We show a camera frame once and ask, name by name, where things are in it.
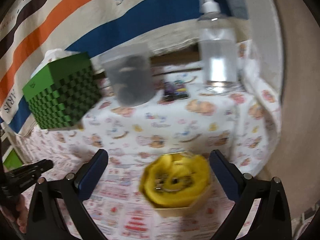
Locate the clear spray bottle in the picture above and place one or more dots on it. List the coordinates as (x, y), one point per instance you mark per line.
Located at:
(217, 45)

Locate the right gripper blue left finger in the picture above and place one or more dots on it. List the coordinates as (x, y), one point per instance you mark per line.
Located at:
(89, 174)

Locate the pink strawberry print cloth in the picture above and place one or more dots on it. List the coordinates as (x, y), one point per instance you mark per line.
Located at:
(117, 205)

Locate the striped Paris blanket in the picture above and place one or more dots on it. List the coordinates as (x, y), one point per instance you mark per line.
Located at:
(32, 27)

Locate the yellow cloth in box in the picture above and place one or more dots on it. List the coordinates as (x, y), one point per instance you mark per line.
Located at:
(177, 179)

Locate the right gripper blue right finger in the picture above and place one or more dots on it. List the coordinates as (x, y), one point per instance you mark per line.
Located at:
(228, 175)

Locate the translucent plastic cup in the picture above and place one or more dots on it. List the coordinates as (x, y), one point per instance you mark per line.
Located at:
(129, 72)

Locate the green black checkered box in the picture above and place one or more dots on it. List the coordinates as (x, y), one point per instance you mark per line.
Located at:
(62, 92)

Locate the yellow octagonal jewelry box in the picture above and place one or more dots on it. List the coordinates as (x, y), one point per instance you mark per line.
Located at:
(180, 204)

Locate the baby bear print sheet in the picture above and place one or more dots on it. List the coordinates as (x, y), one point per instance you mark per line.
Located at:
(244, 125)

